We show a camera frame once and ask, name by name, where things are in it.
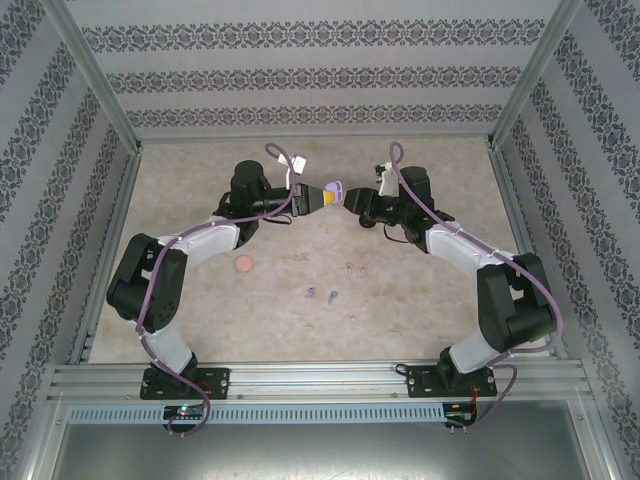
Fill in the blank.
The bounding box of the aluminium frame post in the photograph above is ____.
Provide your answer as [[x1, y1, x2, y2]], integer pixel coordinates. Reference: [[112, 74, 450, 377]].
[[42, 0, 145, 151], [487, 0, 585, 151]]

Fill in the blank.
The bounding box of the aluminium mounting rail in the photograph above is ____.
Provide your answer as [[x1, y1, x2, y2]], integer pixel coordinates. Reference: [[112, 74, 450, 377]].
[[48, 360, 587, 402]]

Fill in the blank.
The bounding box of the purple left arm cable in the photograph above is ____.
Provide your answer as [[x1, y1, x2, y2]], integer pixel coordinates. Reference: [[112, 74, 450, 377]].
[[133, 142, 301, 439]]

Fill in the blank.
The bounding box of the aluminium frame cross beam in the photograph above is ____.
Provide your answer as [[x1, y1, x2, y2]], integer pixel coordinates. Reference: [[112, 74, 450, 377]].
[[133, 130, 495, 147]]

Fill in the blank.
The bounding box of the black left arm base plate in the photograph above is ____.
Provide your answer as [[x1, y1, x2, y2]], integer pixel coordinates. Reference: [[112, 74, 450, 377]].
[[139, 367, 231, 401]]

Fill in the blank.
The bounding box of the aluminium frame side rail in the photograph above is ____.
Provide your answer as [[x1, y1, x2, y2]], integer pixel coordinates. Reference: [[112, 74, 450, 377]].
[[69, 147, 145, 364], [485, 139, 569, 361]]

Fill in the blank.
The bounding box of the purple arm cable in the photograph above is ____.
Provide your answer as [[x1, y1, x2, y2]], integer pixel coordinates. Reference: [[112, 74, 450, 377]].
[[388, 141, 565, 431], [133, 142, 301, 439]]

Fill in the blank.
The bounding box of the grey metal shelf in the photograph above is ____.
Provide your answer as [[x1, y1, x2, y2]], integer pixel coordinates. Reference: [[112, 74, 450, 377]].
[[49, 422, 596, 480]]

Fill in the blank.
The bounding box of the aluminium frame strut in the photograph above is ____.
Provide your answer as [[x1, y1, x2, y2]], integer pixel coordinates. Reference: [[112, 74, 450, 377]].
[[22, 397, 69, 480], [574, 399, 620, 480]]

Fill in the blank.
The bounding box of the slotted grey cable duct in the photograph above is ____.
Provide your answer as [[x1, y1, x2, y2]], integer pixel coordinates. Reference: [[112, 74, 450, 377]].
[[67, 403, 446, 425]]

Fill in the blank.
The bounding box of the left controller circuit board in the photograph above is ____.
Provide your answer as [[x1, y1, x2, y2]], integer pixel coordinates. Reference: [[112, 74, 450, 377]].
[[163, 404, 207, 422]]

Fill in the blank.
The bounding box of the right controller circuit board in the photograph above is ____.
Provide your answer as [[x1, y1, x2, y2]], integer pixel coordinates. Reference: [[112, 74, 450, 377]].
[[444, 402, 477, 427]]

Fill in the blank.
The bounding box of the black right gripper cable loop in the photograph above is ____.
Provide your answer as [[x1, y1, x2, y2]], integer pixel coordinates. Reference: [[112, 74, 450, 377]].
[[379, 222, 417, 246]]

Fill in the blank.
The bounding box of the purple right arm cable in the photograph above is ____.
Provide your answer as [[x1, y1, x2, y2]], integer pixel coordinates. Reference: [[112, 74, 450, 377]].
[[388, 141, 565, 431]]

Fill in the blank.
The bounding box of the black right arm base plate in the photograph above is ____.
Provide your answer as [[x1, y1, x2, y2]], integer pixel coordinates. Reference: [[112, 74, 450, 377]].
[[403, 364, 497, 400]]

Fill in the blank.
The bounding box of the controller circuit board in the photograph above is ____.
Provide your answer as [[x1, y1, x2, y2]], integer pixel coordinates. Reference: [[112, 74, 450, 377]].
[[444, 402, 477, 427], [163, 404, 207, 422]]

